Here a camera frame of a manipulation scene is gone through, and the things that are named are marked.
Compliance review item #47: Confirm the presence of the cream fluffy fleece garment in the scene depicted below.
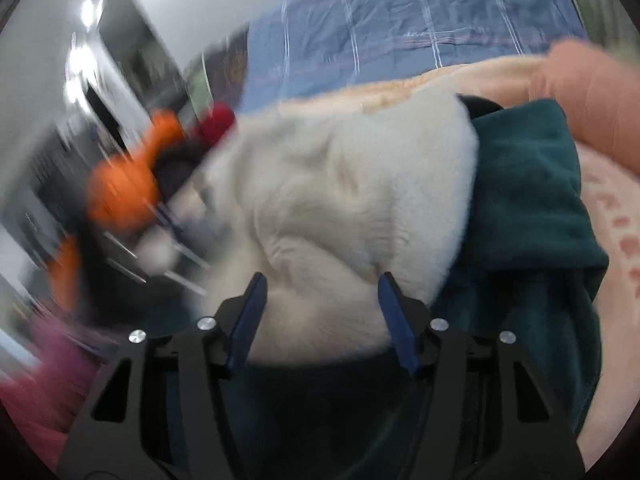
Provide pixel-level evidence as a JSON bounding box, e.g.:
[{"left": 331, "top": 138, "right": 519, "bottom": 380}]
[{"left": 174, "top": 89, "right": 478, "bottom": 365}]

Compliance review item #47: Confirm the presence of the pink quilted pillow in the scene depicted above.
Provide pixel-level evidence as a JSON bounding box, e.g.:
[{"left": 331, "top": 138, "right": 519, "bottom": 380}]
[{"left": 529, "top": 39, "right": 639, "bottom": 174}]

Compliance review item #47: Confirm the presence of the pink lettered fleece blanket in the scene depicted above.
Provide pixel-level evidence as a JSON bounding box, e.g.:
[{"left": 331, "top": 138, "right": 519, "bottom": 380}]
[{"left": 279, "top": 55, "right": 639, "bottom": 479}]

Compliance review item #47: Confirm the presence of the blue plaid quilt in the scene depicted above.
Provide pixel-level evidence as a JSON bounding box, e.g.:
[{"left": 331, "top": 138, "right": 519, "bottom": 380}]
[{"left": 240, "top": 0, "right": 587, "bottom": 113}]

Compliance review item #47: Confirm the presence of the red knitted garment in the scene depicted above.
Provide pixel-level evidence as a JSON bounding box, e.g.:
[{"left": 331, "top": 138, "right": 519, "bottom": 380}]
[{"left": 194, "top": 101, "right": 236, "bottom": 146}]

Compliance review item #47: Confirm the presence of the orange puffer jacket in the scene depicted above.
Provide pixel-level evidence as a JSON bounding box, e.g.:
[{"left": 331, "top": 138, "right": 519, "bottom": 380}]
[{"left": 47, "top": 110, "right": 186, "bottom": 312}]

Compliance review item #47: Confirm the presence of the black garment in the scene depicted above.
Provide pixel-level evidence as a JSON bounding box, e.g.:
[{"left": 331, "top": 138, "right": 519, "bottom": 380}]
[{"left": 152, "top": 138, "right": 210, "bottom": 203}]

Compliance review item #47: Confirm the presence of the dark patterned pillow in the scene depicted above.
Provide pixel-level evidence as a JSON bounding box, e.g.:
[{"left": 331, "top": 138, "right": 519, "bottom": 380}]
[{"left": 204, "top": 27, "right": 248, "bottom": 110}]

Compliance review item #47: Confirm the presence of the dark green fleece sweater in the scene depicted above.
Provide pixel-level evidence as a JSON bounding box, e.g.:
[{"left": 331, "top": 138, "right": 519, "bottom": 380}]
[{"left": 164, "top": 95, "right": 611, "bottom": 480}]

